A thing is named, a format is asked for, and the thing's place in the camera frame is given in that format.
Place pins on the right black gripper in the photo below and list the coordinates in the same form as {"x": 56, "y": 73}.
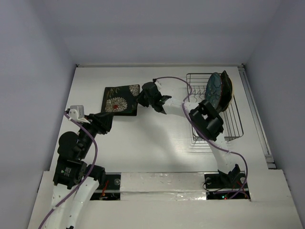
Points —
{"x": 145, "y": 98}

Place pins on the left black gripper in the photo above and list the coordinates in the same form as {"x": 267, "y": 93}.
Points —
{"x": 102, "y": 122}

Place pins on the teal square plate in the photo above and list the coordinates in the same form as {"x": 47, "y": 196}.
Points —
{"x": 119, "y": 113}

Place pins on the floral square plate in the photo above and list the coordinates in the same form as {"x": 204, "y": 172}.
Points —
{"x": 227, "y": 92}
{"x": 120, "y": 99}

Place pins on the blue round plate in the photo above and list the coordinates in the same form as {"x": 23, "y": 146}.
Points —
{"x": 213, "y": 90}

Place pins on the cream bird round plate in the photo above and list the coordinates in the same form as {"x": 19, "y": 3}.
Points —
{"x": 232, "y": 93}

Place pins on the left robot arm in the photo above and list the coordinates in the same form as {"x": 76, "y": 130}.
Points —
{"x": 76, "y": 175}

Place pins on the foil tape strip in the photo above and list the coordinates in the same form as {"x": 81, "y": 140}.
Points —
{"x": 162, "y": 186}

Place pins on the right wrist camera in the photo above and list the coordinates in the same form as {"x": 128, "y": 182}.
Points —
{"x": 157, "y": 83}

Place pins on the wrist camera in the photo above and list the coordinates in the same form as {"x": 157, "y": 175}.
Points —
{"x": 157, "y": 83}
{"x": 77, "y": 111}

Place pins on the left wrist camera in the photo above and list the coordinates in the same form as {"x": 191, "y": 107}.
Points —
{"x": 77, "y": 111}

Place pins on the wire dish rack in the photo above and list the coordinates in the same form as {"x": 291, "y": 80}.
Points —
{"x": 233, "y": 128}

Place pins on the right side rail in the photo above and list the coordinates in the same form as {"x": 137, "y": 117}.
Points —
{"x": 257, "y": 120}

